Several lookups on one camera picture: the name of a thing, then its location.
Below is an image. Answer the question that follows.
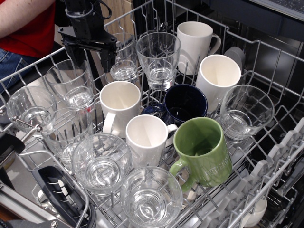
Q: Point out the clear glass far left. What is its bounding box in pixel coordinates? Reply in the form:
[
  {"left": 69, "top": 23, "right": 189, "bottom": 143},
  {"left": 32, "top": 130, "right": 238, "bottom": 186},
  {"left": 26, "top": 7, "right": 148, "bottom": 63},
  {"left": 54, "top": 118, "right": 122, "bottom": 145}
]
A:
[{"left": 7, "top": 86, "right": 57, "bottom": 133}]

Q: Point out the tall clear glass left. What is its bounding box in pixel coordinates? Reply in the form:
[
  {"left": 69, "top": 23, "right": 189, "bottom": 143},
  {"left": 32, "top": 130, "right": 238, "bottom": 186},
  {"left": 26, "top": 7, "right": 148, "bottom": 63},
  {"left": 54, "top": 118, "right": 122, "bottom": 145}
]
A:
[{"left": 45, "top": 59, "right": 95, "bottom": 112}]

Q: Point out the white mug right tilted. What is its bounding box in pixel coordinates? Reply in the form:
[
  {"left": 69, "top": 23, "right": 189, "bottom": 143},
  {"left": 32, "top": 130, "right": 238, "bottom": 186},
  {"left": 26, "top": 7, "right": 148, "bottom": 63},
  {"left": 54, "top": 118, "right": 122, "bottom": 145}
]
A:
[{"left": 196, "top": 55, "right": 241, "bottom": 113}]

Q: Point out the clear glass front centre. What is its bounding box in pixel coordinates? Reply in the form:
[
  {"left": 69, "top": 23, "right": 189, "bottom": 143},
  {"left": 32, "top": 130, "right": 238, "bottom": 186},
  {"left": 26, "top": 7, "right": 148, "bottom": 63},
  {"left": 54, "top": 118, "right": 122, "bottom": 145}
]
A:
[{"left": 120, "top": 167, "right": 183, "bottom": 228}]

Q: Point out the green ceramic mug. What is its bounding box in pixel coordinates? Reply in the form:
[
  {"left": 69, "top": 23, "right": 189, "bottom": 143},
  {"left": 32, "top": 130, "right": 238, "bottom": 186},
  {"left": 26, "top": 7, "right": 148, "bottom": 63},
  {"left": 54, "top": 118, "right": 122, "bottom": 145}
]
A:
[{"left": 169, "top": 117, "right": 232, "bottom": 192}]

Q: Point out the grey plastic tine holder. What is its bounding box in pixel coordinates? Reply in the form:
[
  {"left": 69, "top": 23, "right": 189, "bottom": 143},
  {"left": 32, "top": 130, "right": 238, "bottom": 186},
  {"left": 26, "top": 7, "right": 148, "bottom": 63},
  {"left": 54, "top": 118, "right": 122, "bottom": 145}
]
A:
[{"left": 200, "top": 119, "right": 304, "bottom": 228}]

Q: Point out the white bowl lower rack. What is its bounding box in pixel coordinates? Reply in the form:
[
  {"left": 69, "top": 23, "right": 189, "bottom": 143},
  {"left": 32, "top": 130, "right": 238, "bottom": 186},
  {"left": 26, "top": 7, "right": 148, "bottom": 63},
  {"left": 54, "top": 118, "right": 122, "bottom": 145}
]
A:
[{"left": 241, "top": 199, "right": 267, "bottom": 228}]

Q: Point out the black rack handle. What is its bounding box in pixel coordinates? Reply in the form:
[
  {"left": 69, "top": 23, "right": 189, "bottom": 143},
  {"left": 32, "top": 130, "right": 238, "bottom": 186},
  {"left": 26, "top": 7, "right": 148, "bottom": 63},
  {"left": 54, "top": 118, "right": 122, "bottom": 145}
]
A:
[{"left": 31, "top": 166, "right": 96, "bottom": 228}]

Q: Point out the person in red shirt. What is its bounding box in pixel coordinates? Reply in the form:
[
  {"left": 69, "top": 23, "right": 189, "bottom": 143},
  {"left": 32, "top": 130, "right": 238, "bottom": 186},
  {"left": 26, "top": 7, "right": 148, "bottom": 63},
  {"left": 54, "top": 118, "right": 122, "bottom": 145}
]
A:
[{"left": 0, "top": 0, "right": 56, "bottom": 92}]

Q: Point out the dark blue mug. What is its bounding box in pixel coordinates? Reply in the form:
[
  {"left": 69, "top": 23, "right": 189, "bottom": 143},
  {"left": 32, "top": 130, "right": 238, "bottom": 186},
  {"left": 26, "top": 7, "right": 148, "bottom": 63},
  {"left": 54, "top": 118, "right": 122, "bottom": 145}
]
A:
[{"left": 141, "top": 84, "right": 208, "bottom": 126}]

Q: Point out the white mug left centre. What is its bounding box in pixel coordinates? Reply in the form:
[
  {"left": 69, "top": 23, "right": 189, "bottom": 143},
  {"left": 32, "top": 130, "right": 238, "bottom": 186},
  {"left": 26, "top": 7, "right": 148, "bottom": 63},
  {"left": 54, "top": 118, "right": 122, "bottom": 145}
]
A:
[{"left": 99, "top": 81, "right": 141, "bottom": 138}]

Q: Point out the clear glass back left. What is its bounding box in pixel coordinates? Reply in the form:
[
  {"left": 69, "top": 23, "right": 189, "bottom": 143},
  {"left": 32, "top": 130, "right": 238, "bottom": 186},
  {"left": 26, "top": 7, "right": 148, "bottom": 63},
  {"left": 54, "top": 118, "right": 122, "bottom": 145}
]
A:
[{"left": 105, "top": 32, "right": 138, "bottom": 83}]

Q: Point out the white mug front centre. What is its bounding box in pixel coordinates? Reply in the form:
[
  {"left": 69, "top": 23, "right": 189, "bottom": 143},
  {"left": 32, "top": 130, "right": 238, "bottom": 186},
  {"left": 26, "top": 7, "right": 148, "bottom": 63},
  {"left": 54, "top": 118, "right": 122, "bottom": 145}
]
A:
[{"left": 126, "top": 114, "right": 178, "bottom": 169}]

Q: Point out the clear glass front left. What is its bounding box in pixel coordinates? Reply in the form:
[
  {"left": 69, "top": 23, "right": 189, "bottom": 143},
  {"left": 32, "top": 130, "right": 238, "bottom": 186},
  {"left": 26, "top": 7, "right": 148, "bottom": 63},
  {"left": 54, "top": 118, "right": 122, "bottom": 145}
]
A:
[{"left": 71, "top": 133, "right": 132, "bottom": 196}]

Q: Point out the clear glass right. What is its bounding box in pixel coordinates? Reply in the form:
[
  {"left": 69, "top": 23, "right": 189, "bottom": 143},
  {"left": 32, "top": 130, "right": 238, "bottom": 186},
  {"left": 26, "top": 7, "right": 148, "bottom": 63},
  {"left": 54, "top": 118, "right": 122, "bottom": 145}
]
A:
[{"left": 219, "top": 85, "right": 275, "bottom": 144}]

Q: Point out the white mug back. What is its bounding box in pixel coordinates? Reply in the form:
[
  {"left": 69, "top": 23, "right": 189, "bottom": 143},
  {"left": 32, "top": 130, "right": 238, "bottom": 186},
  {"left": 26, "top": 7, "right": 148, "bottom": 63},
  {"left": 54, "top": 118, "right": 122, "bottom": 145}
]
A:
[{"left": 177, "top": 21, "right": 221, "bottom": 75}]

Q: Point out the clear glass back centre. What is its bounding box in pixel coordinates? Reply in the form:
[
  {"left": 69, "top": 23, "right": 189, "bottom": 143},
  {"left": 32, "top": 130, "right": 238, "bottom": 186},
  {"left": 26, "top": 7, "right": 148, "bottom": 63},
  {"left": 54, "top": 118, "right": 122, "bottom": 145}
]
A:
[{"left": 136, "top": 32, "right": 181, "bottom": 91}]

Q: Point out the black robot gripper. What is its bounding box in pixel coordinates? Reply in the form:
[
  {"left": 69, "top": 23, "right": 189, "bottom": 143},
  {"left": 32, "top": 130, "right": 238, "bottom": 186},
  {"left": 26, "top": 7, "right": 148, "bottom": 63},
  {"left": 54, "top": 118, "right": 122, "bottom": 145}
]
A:
[{"left": 59, "top": 0, "right": 117, "bottom": 73}]

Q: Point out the clear glass lower left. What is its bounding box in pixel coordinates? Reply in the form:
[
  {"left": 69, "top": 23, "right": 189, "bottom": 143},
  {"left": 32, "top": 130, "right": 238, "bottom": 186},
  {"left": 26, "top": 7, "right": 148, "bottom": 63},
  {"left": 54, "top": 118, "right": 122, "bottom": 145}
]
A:
[{"left": 41, "top": 107, "right": 94, "bottom": 171}]

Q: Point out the grey wire dishwasher rack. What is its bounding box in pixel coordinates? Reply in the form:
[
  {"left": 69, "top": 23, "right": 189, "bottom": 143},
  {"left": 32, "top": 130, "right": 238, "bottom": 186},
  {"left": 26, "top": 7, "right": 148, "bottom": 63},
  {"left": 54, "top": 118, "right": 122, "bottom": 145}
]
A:
[{"left": 0, "top": 0, "right": 304, "bottom": 228}]

